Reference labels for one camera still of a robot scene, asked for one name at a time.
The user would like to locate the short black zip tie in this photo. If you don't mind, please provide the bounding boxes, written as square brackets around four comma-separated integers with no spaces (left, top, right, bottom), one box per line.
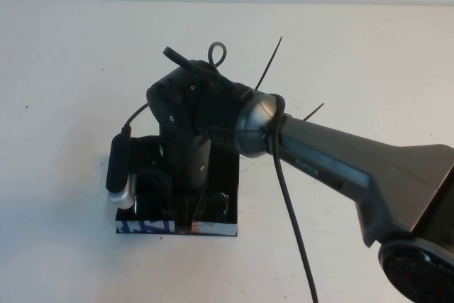
[302,102,326,120]

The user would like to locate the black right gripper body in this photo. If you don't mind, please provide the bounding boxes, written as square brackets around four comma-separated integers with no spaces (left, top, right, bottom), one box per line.
[146,59,250,191]

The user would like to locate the black printed glasses case box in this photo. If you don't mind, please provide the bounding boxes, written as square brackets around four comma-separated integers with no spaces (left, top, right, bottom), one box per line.
[115,135,240,239]

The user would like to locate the long black zip tie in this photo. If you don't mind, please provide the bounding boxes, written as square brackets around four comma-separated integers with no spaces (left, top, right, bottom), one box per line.
[254,35,284,90]

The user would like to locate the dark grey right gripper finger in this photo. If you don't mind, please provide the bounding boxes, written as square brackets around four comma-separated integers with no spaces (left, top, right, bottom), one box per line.
[172,187,191,233]
[189,186,209,231]

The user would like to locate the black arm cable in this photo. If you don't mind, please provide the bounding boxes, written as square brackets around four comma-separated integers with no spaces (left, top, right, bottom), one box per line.
[162,42,320,303]

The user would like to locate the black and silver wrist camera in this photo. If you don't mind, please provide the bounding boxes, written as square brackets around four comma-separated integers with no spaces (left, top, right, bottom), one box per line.
[105,131,136,210]

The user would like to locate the thin black camera cable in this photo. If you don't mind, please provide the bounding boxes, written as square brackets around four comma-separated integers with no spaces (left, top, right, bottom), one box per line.
[121,101,150,136]

